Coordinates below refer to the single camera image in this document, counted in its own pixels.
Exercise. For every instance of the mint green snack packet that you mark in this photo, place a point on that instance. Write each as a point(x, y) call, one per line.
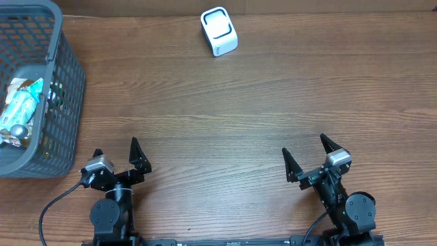
point(23, 105)

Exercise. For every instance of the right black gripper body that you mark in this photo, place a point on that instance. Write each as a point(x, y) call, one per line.
point(315, 177)

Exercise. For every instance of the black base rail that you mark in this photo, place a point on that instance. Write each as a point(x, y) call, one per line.
point(232, 242)

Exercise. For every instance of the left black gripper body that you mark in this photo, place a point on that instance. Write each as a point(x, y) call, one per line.
point(131, 178)

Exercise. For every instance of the yellow drink bottle silver cap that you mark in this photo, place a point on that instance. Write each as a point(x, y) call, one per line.
point(19, 131)

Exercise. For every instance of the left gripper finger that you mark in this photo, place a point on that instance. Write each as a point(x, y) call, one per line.
point(97, 152)
point(136, 155)

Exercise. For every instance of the white barcode scanner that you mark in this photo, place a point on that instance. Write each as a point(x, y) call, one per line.
point(219, 31)

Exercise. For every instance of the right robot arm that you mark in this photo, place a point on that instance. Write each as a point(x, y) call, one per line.
point(348, 218)

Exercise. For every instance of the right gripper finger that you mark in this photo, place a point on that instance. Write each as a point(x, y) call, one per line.
point(293, 170)
point(329, 145)

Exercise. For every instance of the brown nut pouch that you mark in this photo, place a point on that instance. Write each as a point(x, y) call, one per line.
point(16, 85)

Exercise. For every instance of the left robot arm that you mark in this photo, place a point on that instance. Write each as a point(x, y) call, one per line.
point(113, 216)

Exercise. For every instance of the grey plastic shopping basket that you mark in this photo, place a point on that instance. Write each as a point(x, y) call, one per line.
point(33, 46)

